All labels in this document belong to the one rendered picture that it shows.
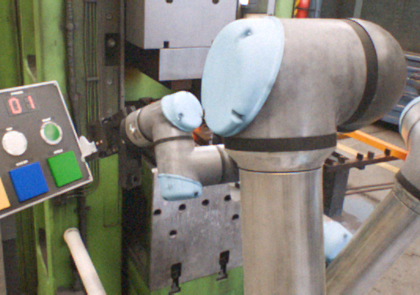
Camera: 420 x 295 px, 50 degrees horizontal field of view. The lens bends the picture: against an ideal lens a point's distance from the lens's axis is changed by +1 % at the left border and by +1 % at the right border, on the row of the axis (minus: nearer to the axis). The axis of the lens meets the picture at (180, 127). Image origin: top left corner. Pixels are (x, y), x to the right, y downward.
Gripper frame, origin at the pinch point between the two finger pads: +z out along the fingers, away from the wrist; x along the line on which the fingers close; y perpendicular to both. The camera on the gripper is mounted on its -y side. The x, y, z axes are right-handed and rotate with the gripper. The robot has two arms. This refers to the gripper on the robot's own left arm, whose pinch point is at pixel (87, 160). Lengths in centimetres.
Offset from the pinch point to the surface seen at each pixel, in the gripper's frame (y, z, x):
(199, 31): 25, -9, -47
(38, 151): 6.2, 10.4, 5.0
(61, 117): 12.8, 10.3, -4.4
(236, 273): -58, 24, -61
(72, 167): -0.4, 9.6, -2.0
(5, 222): -7.7, 27.9, 10.5
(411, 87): -41, 42, -415
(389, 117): -64, 71, -417
